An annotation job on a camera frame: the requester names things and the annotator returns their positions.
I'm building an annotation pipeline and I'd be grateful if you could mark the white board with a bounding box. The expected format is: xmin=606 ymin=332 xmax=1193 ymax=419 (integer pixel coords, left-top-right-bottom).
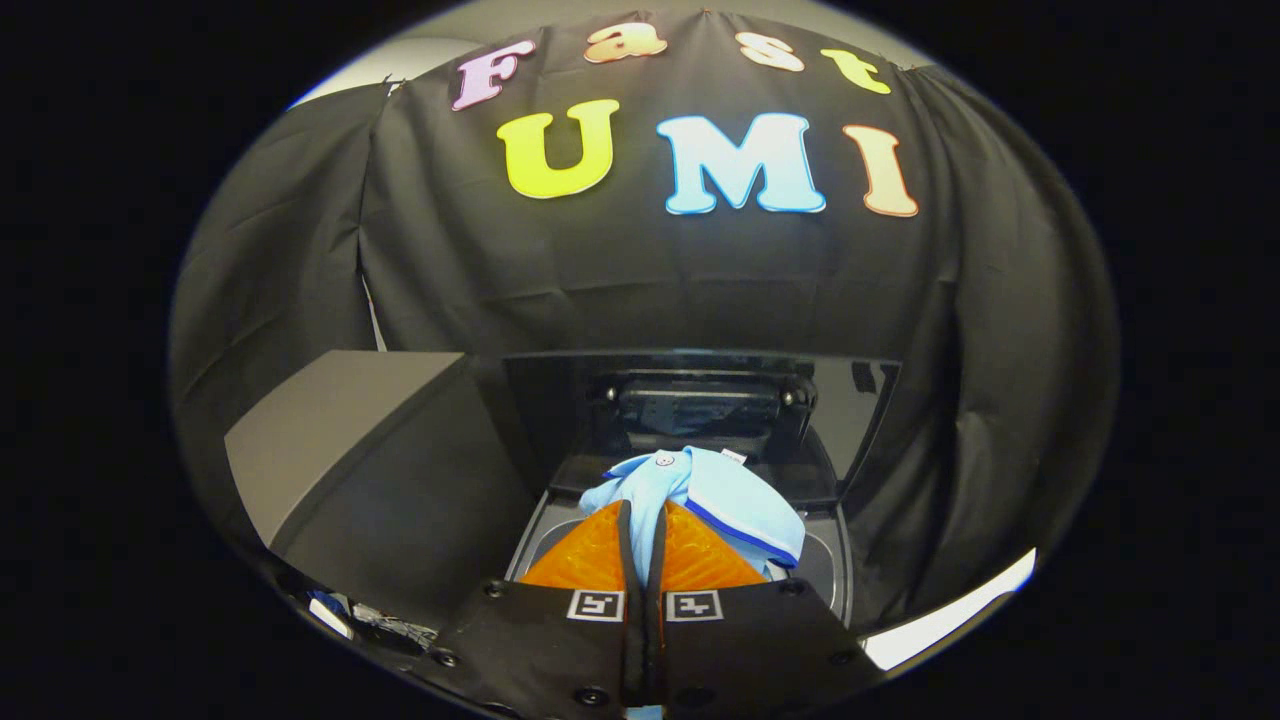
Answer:
xmin=862 ymin=548 xmax=1038 ymax=671

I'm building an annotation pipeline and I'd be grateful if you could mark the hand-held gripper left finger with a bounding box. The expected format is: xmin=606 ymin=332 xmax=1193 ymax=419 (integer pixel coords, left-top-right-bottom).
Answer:
xmin=420 ymin=499 xmax=642 ymax=715

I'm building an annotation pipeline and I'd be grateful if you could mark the black backdrop cloth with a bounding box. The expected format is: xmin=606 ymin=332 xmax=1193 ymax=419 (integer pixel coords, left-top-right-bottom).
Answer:
xmin=168 ymin=10 xmax=1121 ymax=641

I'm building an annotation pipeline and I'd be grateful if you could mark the light blue polo shirt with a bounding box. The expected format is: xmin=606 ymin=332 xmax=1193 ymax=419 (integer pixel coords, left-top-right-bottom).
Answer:
xmin=578 ymin=445 xmax=807 ymax=586

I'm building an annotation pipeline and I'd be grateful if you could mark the grey cabinet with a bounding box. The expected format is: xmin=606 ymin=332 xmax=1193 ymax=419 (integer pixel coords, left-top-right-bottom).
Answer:
xmin=225 ymin=350 xmax=538 ymax=629

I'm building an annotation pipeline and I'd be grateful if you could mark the grey washing machine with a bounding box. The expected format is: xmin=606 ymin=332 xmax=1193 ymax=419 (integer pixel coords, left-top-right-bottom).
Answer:
xmin=505 ymin=452 xmax=857 ymax=633

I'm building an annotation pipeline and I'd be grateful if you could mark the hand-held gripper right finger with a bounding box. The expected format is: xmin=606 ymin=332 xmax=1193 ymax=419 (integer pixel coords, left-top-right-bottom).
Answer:
xmin=645 ymin=499 xmax=888 ymax=715

